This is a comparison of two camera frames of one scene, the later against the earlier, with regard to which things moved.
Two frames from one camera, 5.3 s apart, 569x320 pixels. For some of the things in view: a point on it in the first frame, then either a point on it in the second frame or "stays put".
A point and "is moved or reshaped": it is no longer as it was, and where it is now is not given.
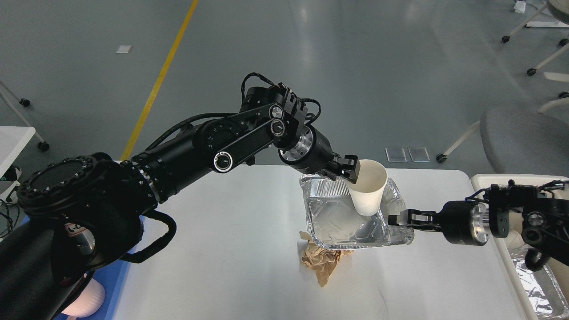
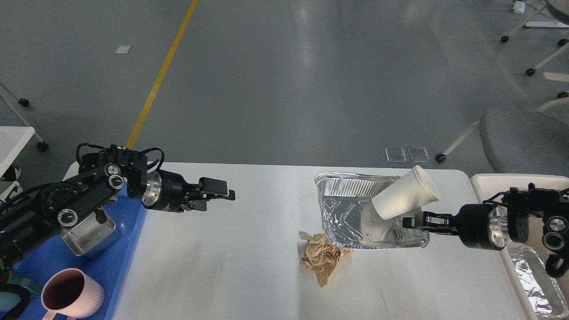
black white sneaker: x=12 y=174 stays put
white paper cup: x=367 y=193 to x=414 y=190
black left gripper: x=312 y=153 to x=165 y=191
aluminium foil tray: x=332 y=223 is moved or reshaped
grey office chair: x=524 y=141 stays put
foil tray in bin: x=542 y=289 stays put
